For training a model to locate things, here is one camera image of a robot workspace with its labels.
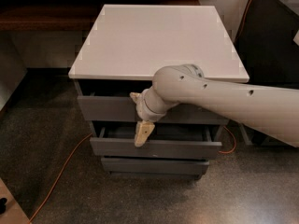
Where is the small black object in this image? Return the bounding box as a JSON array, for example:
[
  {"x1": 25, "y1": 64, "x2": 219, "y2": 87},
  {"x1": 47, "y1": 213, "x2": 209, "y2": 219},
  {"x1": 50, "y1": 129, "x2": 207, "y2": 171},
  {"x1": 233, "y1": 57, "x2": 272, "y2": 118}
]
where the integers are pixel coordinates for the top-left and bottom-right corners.
[{"x1": 0, "y1": 198, "x2": 7, "y2": 215}]

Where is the orange cable on wall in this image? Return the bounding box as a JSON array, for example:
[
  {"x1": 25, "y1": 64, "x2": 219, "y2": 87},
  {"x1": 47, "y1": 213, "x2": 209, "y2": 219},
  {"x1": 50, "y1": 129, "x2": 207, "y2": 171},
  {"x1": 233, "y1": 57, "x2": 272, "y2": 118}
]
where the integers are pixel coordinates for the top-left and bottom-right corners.
[{"x1": 234, "y1": 0, "x2": 265, "y2": 45}]

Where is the grey drawer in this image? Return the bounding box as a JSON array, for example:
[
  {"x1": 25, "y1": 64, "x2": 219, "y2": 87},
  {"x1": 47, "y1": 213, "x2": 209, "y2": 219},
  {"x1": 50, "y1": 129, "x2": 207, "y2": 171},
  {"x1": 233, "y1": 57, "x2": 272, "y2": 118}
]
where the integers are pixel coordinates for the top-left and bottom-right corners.
[
  {"x1": 90, "y1": 122, "x2": 221, "y2": 160},
  {"x1": 78, "y1": 95, "x2": 228, "y2": 125},
  {"x1": 101, "y1": 158, "x2": 209, "y2": 175}
]

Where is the dark wooden bench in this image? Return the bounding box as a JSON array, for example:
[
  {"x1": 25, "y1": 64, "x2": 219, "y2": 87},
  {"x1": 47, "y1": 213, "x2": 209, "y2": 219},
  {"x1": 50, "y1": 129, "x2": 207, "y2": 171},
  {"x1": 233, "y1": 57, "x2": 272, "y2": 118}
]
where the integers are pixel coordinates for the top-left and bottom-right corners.
[{"x1": 0, "y1": 0, "x2": 200, "y2": 31}]

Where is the grey top drawer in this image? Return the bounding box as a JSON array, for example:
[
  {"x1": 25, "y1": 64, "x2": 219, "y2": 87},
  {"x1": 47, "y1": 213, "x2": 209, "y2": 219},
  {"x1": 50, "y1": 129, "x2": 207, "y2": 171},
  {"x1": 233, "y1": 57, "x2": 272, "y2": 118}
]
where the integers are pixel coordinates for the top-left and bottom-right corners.
[{"x1": 78, "y1": 95, "x2": 228, "y2": 125}]

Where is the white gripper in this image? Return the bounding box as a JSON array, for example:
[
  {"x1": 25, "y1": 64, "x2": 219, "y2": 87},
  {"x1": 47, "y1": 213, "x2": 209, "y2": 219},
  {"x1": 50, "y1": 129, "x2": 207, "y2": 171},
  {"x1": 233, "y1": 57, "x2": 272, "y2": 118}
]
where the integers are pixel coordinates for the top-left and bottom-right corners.
[{"x1": 130, "y1": 90, "x2": 155, "y2": 147}]

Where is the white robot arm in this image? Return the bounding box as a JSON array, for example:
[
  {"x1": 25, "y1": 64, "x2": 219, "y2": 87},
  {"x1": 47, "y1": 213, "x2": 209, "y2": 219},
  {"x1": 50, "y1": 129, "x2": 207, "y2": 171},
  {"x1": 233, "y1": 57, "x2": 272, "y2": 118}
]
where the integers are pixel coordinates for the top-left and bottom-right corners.
[{"x1": 130, "y1": 64, "x2": 299, "y2": 147}]

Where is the orange cable on floor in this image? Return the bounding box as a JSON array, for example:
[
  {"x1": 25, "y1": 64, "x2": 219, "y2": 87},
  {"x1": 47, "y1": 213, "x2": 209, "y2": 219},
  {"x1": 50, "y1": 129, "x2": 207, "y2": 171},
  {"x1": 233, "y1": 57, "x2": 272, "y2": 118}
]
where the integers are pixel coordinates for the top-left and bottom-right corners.
[{"x1": 28, "y1": 125, "x2": 237, "y2": 224}]

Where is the grey drawer cabinet white top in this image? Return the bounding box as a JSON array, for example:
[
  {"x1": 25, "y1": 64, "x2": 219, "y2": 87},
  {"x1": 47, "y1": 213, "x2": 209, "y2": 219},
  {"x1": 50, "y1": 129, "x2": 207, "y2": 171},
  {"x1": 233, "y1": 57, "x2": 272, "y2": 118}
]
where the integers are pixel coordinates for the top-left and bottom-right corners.
[{"x1": 69, "y1": 5, "x2": 249, "y2": 179}]

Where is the grey middle drawer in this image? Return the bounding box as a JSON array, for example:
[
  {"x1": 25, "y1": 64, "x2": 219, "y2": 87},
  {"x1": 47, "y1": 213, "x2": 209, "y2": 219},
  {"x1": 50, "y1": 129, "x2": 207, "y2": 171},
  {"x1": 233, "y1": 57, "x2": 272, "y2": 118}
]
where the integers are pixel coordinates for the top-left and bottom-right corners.
[{"x1": 90, "y1": 122, "x2": 221, "y2": 160}]

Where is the grey bottom drawer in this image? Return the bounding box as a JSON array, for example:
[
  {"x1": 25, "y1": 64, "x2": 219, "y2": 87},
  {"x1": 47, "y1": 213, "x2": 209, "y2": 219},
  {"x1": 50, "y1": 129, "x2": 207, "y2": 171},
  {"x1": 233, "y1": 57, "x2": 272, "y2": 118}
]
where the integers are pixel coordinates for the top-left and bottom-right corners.
[{"x1": 101, "y1": 158, "x2": 209, "y2": 175}]

